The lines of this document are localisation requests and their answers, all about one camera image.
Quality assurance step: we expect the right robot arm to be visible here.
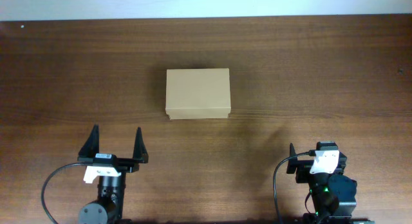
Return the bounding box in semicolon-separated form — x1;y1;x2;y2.
286;141;372;224

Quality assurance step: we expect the brown cardboard box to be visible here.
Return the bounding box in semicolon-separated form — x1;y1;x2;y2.
165;68;231;120

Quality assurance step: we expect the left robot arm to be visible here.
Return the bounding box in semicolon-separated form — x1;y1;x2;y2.
77;125;149;224

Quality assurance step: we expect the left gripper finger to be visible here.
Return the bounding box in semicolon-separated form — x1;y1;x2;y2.
133;127;149;160
78;124;99;158

